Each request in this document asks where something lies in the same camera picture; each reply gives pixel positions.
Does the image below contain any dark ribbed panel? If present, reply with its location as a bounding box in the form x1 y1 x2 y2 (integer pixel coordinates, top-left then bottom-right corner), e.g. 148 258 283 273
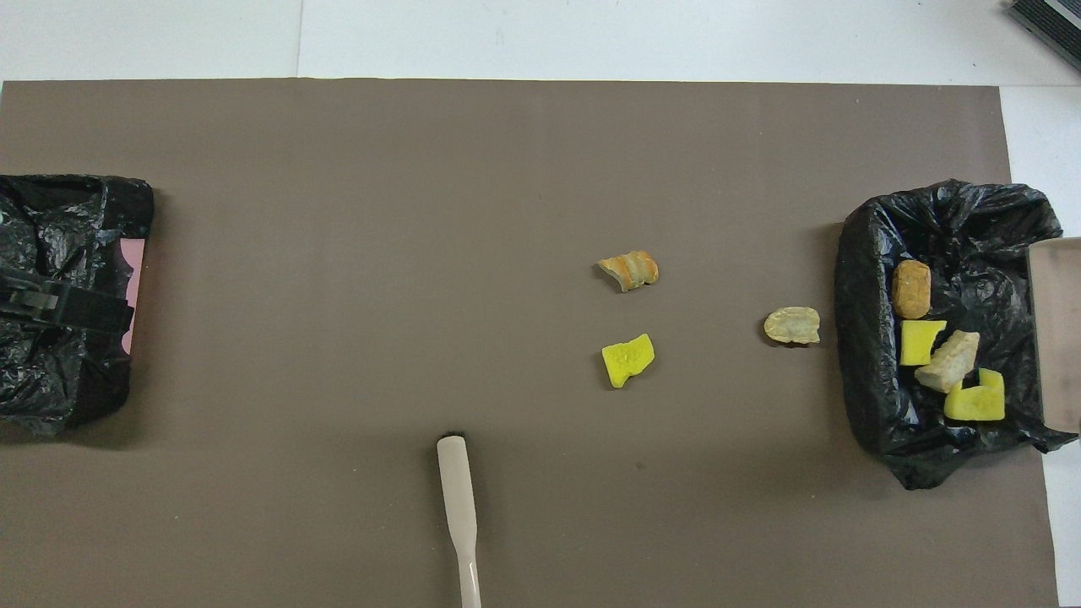
1008 0 1081 73

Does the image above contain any beige plastic dustpan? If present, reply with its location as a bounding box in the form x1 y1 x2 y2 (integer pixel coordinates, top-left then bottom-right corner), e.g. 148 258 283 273
1027 237 1081 432

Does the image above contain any yellow wavy foam piece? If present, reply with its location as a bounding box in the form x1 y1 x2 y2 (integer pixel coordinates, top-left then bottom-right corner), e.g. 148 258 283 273
601 334 655 389

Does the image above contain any yellow notched foam piece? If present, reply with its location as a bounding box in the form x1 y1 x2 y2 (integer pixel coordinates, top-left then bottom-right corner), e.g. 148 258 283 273
942 368 1007 422

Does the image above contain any beige hand brush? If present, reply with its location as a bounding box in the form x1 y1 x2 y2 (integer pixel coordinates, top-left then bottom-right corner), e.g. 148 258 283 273
436 434 483 608

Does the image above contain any orange striped foam piece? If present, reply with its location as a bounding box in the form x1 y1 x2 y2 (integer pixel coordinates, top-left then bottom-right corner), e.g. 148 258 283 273
596 250 660 293

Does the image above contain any pink bin with black bag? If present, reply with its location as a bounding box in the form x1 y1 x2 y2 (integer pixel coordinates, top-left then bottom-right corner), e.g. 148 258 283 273
0 174 155 437

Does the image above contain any yellow curved foam piece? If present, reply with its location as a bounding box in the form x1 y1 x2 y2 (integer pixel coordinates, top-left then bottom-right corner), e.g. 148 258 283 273
899 319 948 367

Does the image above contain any pale beige foam chunk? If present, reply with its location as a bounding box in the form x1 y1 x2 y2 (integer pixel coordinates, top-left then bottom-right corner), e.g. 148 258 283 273
914 330 981 394

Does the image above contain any pale beige foam piece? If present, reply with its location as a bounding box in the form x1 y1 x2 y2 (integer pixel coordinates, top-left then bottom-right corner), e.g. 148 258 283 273
763 307 822 346

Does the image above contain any brown cork-like foam piece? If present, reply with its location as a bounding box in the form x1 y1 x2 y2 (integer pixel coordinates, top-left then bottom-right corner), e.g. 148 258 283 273
892 259 932 321

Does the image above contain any brown table mat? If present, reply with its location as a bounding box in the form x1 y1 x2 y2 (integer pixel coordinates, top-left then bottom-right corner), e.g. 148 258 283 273
0 79 1061 608

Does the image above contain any bin lined with black bag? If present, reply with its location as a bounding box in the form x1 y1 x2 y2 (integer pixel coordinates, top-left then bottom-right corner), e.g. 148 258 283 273
834 179 1081 491

